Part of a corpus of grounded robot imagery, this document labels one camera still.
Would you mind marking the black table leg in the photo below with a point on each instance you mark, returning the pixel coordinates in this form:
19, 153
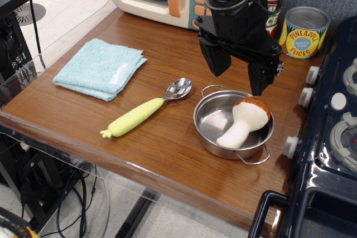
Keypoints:
134, 218

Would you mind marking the spoon with green handle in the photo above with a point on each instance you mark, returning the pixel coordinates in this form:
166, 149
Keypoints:
130, 120

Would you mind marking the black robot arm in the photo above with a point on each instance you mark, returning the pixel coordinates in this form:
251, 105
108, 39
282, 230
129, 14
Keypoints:
227, 28

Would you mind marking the black side desk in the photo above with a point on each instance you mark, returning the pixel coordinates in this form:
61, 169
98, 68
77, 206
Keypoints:
14, 50

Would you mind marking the plush brown white mushroom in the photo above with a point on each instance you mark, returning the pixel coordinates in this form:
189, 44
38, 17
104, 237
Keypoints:
249, 114

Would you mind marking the tomato sauce can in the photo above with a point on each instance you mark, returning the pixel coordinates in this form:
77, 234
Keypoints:
274, 7

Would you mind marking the light blue cloth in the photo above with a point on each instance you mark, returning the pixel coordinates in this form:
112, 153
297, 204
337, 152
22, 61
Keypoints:
100, 69

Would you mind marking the clear acrylic table guard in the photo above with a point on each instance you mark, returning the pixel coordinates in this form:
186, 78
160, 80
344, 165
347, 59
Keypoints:
110, 193

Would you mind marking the round floor vent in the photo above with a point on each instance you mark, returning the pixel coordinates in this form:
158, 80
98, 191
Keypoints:
27, 13

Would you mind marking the pineapple slices can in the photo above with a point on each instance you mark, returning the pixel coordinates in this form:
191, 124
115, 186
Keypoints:
303, 31

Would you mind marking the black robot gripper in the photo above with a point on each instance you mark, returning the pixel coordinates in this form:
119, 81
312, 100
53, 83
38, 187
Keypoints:
238, 28

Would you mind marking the dark blue toy stove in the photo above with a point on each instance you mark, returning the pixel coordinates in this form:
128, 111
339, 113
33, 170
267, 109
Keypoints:
321, 200

